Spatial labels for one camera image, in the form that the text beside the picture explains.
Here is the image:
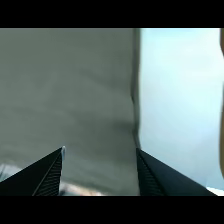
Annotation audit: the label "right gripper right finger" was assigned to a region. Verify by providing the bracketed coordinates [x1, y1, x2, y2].
[135, 148, 218, 197]

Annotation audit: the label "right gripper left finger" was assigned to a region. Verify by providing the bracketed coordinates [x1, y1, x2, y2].
[0, 146, 66, 197]

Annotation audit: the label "brown shirt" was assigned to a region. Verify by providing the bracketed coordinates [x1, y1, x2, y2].
[0, 28, 143, 197]

